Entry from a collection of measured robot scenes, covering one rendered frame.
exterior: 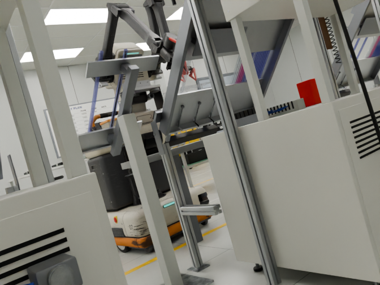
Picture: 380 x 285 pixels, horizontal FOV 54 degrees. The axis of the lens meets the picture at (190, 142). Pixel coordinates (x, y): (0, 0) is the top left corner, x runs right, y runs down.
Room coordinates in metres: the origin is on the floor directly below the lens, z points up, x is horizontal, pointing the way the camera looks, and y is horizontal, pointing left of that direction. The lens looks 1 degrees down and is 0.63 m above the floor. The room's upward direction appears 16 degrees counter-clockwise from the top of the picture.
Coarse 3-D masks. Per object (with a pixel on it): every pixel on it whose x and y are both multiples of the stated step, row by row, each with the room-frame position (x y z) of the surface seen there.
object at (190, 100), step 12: (228, 84) 1.99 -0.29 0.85; (240, 84) 2.04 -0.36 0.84; (180, 96) 1.80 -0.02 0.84; (192, 96) 1.85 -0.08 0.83; (204, 96) 1.91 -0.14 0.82; (240, 96) 2.11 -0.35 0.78; (180, 108) 1.85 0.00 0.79; (192, 108) 1.91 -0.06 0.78; (204, 108) 1.97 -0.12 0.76; (216, 108) 2.03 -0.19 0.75; (240, 108) 2.18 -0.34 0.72; (180, 120) 1.91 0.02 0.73; (192, 120) 1.97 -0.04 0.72
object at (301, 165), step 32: (352, 96) 1.16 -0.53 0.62; (256, 128) 1.35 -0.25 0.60; (288, 128) 1.24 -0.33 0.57; (320, 128) 1.14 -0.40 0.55; (224, 160) 1.53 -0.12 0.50; (256, 160) 1.38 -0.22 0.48; (288, 160) 1.26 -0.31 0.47; (320, 160) 1.17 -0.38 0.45; (224, 192) 1.57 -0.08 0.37; (256, 192) 1.42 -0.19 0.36; (288, 192) 1.30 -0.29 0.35; (320, 192) 1.19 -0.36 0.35; (352, 192) 1.10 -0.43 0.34; (288, 224) 1.33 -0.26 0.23; (320, 224) 1.22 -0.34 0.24; (352, 224) 1.13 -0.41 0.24; (256, 256) 1.51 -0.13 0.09; (288, 256) 1.36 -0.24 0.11; (320, 256) 1.25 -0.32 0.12; (352, 256) 1.15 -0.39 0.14
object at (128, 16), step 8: (112, 8) 2.04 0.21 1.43; (128, 8) 2.04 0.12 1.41; (120, 16) 2.03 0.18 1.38; (128, 16) 1.99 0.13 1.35; (136, 16) 2.00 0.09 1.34; (128, 24) 2.01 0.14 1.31; (136, 24) 1.95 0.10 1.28; (144, 24) 1.96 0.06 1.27; (136, 32) 1.97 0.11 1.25; (144, 32) 1.91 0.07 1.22; (152, 32) 1.91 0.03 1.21; (144, 40) 1.92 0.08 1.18; (152, 40) 1.86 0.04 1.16; (160, 40) 1.90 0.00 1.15
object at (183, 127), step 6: (246, 108) 2.22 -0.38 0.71; (198, 120) 1.99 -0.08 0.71; (204, 120) 2.01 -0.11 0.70; (210, 120) 2.02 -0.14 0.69; (216, 120) 2.03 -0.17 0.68; (174, 126) 1.90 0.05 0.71; (180, 126) 1.91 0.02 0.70; (186, 126) 1.92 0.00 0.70; (192, 126) 1.94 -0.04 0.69; (198, 126) 1.96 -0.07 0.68; (174, 132) 1.87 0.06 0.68
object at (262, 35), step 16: (208, 0) 1.55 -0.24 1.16; (208, 16) 1.60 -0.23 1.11; (224, 16) 1.66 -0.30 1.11; (192, 32) 1.60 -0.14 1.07; (224, 32) 1.67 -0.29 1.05; (256, 32) 1.86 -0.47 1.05; (272, 32) 1.94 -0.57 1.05; (192, 48) 1.66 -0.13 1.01; (224, 48) 1.73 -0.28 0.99; (256, 48) 1.94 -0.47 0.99; (272, 48) 2.02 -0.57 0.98
